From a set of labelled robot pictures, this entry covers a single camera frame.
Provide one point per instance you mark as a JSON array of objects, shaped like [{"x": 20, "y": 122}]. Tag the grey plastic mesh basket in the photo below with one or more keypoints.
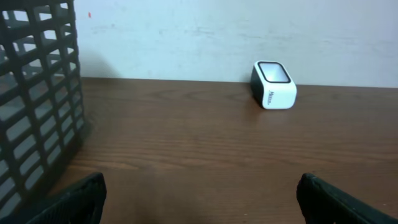
[{"x": 42, "y": 112}]

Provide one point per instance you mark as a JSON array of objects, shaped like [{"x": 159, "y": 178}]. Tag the white barcode scanner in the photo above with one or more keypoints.
[{"x": 271, "y": 86}]

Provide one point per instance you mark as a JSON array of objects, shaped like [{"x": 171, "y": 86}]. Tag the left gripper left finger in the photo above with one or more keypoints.
[{"x": 80, "y": 203}]

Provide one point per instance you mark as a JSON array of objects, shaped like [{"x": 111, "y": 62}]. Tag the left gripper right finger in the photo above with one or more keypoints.
[{"x": 321, "y": 202}]

